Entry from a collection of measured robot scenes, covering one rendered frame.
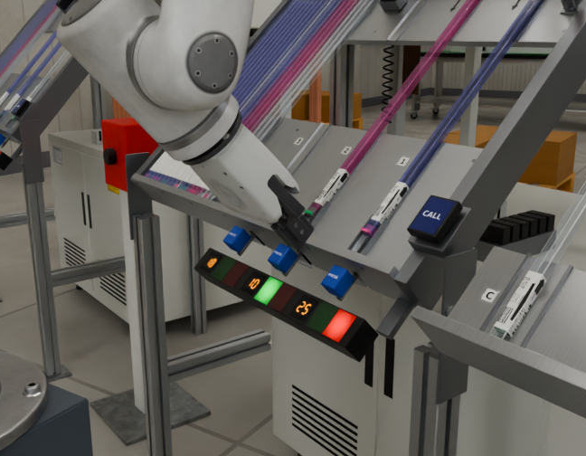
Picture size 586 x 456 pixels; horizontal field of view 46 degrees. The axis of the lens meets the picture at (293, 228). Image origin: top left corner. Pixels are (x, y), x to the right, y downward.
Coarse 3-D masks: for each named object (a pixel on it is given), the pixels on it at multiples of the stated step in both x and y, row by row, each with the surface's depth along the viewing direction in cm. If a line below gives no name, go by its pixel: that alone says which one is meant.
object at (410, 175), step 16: (528, 16) 92; (512, 32) 91; (496, 48) 91; (496, 64) 90; (480, 80) 89; (464, 96) 88; (448, 112) 88; (448, 128) 87; (432, 144) 86; (416, 160) 86; (416, 176) 85; (368, 224) 83
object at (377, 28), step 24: (408, 0) 114; (432, 0) 109; (456, 0) 105; (480, 0) 102; (504, 0) 98; (528, 0) 95; (552, 0) 92; (360, 24) 117; (384, 24) 113; (408, 24) 108; (432, 24) 105; (480, 24) 98; (504, 24) 95; (528, 24) 91; (552, 24) 89
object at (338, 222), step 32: (288, 128) 109; (320, 128) 104; (352, 128) 100; (288, 160) 104; (320, 160) 99; (384, 160) 91; (448, 160) 84; (320, 192) 94; (352, 192) 91; (384, 192) 87; (416, 192) 84; (448, 192) 81; (320, 224) 90; (352, 224) 87; (384, 224) 83; (384, 256) 80
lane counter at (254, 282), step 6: (252, 276) 93; (258, 276) 92; (264, 276) 92; (246, 282) 93; (252, 282) 92; (258, 282) 91; (246, 288) 92; (252, 288) 91; (258, 288) 91; (252, 294) 91
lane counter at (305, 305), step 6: (300, 300) 85; (306, 300) 84; (312, 300) 84; (300, 306) 84; (306, 306) 84; (312, 306) 83; (294, 312) 84; (300, 312) 83; (306, 312) 83; (300, 318) 83; (306, 318) 82
